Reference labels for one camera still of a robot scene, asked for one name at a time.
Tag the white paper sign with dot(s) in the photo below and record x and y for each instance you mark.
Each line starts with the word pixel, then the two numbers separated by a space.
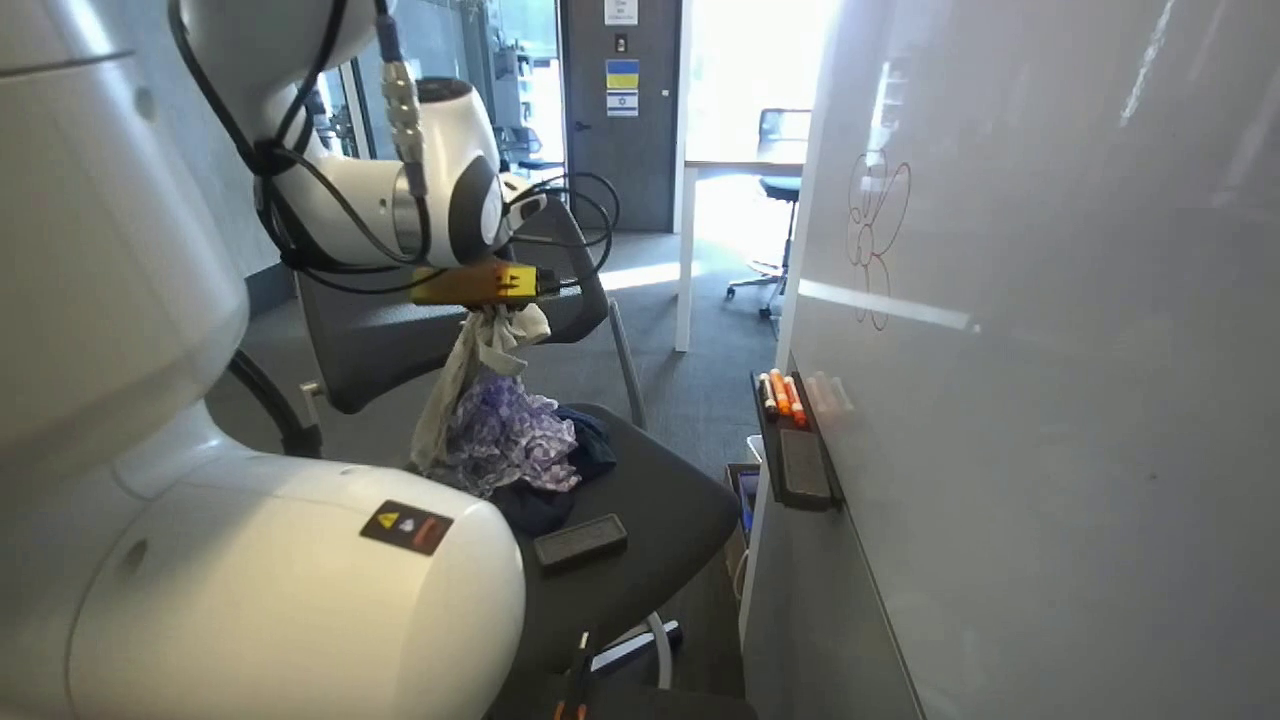
pixel 622 8

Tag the black rectangular eraser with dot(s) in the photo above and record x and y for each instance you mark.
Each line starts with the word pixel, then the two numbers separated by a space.
pixel 583 541

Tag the white table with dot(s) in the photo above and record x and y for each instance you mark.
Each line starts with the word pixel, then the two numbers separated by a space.
pixel 680 253

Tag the blue white box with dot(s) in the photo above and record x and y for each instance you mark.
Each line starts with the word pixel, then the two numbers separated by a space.
pixel 744 497

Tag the grey black chair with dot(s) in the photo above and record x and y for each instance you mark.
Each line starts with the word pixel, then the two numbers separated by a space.
pixel 652 533

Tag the blue yellow poster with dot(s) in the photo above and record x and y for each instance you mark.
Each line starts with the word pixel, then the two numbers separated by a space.
pixel 622 91

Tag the dark navy clothing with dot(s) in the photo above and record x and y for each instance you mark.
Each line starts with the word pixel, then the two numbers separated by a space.
pixel 543 506

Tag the whiteboard partition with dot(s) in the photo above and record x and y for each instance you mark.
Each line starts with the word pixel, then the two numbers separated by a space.
pixel 1040 401

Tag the black office chair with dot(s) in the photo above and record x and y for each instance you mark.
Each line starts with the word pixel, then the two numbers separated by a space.
pixel 780 185

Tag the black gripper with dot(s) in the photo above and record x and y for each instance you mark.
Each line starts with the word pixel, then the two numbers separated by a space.
pixel 479 313

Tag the purple patterned clothing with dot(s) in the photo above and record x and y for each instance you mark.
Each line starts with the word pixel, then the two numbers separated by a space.
pixel 513 432

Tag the dark grey door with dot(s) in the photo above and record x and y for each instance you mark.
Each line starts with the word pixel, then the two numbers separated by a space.
pixel 644 162

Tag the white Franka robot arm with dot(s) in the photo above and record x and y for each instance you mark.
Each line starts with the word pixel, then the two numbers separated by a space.
pixel 243 585

